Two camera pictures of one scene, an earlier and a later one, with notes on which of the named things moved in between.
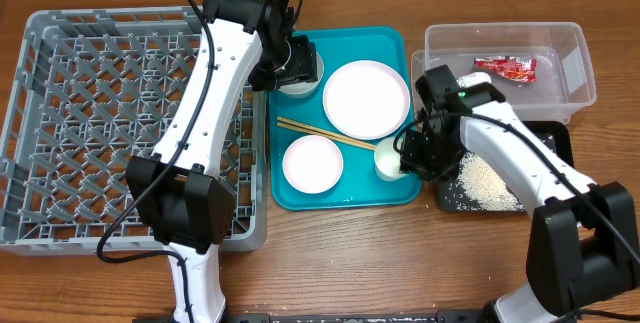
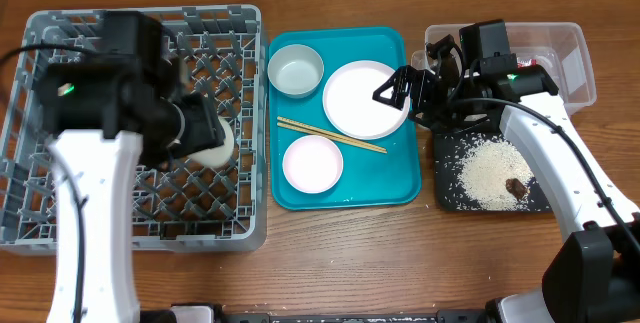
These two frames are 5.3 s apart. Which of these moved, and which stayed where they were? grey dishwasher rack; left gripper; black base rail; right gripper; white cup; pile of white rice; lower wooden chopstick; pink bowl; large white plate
Moved: right gripper; left gripper; white cup
Stayed: pink bowl; pile of white rice; lower wooden chopstick; black base rail; grey dishwasher rack; large white plate
